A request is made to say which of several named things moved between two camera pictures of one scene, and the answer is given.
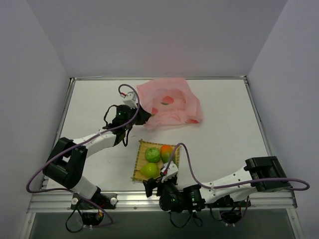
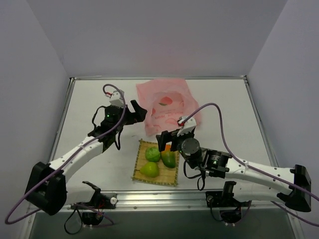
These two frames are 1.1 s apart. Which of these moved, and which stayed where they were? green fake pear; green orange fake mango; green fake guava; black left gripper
Moved: black left gripper
Stayed: green fake guava; green fake pear; green orange fake mango
